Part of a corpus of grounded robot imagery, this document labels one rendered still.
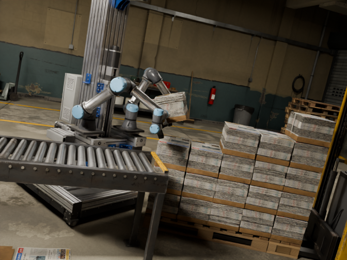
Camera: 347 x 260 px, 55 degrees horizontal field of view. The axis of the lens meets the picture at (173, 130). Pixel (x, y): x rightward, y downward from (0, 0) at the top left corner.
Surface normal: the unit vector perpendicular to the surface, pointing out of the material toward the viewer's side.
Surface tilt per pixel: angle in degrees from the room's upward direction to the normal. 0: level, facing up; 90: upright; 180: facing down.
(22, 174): 90
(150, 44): 90
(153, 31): 90
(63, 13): 90
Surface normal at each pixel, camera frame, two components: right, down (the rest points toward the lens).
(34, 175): 0.26, 0.23
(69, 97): -0.64, 0.02
